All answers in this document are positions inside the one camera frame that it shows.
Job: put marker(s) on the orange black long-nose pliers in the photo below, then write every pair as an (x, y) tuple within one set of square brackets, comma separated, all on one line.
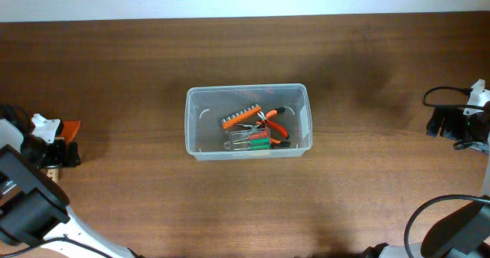
[(276, 143)]

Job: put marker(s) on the small orange cutting pliers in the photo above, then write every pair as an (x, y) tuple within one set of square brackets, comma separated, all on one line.
[(274, 125)]

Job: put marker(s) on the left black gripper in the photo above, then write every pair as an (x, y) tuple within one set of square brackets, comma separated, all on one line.
[(55, 158)]

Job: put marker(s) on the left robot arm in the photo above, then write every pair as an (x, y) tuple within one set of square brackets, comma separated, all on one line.
[(35, 210)]

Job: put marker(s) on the orange screwdriver bit holder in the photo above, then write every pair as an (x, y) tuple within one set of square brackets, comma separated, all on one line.
[(240, 116)]

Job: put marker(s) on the orange scraper wooden handle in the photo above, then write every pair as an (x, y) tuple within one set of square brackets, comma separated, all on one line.
[(68, 133)]

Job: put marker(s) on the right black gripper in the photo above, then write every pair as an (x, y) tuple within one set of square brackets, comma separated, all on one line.
[(449, 129)]

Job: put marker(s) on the clear case coloured screwdrivers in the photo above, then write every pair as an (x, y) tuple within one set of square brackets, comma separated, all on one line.
[(249, 140)]

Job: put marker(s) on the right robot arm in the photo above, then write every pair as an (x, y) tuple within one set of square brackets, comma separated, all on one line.
[(463, 232)]

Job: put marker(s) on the clear plastic container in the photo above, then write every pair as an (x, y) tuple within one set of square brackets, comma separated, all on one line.
[(207, 106)]

